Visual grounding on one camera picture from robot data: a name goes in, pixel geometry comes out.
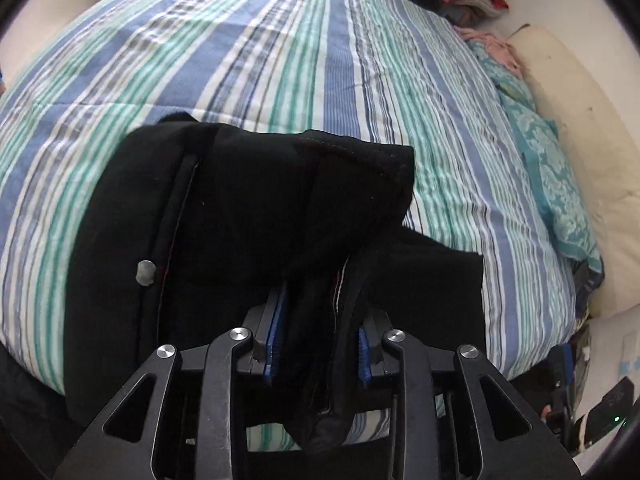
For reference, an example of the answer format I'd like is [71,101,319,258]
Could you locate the black pants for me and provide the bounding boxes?
[63,113,486,455]

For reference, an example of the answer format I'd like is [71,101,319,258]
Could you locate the teal floral pillow near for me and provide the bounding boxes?
[499,93,603,274]

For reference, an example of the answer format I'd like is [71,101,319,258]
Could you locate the teal floral pillow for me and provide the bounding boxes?
[468,41,534,108]
[499,93,603,274]

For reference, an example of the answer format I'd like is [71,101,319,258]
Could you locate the cream padded headboard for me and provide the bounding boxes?
[509,26,639,318]

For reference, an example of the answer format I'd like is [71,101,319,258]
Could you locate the teal floral pillow far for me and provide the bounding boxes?
[468,41,534,108]

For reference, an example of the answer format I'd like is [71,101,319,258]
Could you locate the striped bed with sheet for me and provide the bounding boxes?
[0,0,582,453]

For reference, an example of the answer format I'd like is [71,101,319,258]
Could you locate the pile of colourful clothes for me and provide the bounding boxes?
[439,0,510,27]

